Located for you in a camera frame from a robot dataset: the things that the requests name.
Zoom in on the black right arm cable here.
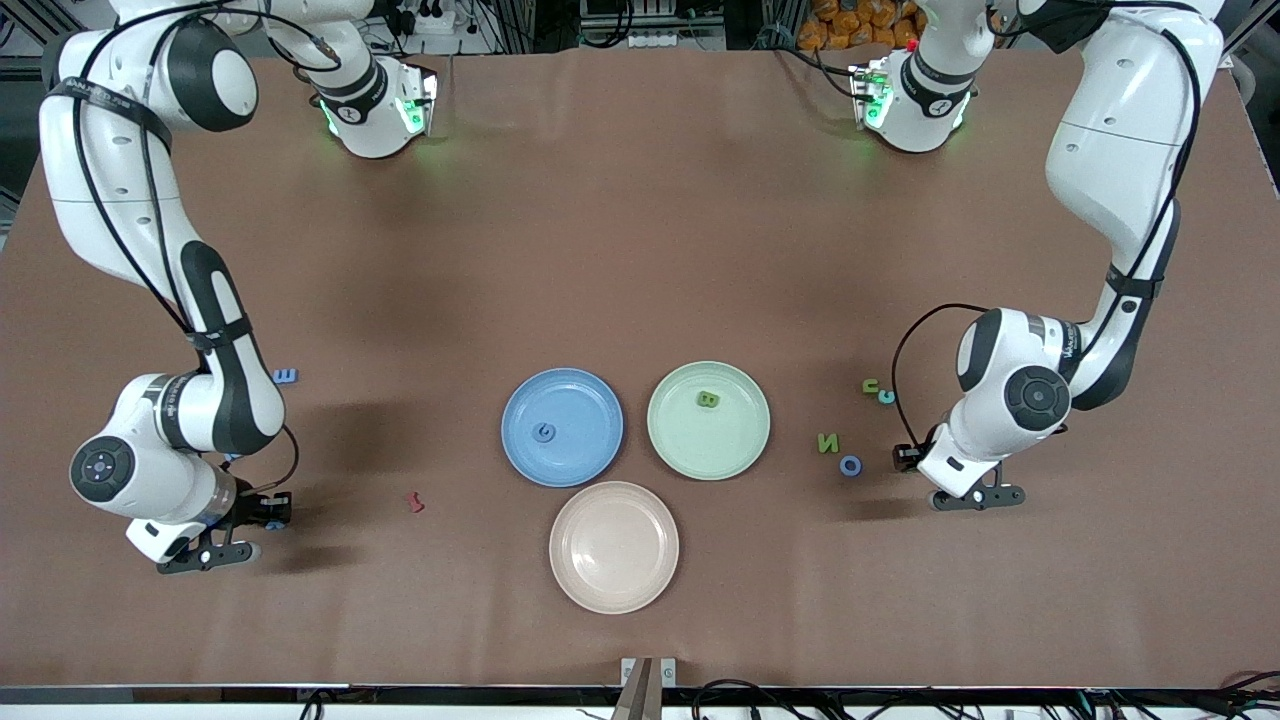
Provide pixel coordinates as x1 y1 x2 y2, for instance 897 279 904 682
45 0 341 496

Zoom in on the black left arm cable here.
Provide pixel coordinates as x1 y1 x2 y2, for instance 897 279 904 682
890 0 1201 451

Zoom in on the green plate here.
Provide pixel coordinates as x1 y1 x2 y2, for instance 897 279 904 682
647 361 772 482

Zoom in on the blue plate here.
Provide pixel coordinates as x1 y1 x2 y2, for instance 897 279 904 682
501 368 624 488

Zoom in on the brown paper table cover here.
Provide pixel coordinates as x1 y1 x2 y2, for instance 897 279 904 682
0 48 1280 691

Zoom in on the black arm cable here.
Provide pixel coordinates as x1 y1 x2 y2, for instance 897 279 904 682
890 0 1201 451
45 0 341 496

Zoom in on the bag of orange fruit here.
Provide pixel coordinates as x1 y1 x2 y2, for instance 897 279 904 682
797 0 936 51

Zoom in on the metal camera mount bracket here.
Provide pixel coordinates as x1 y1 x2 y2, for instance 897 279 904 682
620 656 678 720

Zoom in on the aluminium frame post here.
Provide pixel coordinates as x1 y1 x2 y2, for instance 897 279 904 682
1225 0 1280 63

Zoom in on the beige plate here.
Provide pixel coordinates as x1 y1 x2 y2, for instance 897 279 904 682
549 481 680 615

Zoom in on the white power strip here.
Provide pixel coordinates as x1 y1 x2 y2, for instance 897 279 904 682
625 28 726 50
395 0 456 36

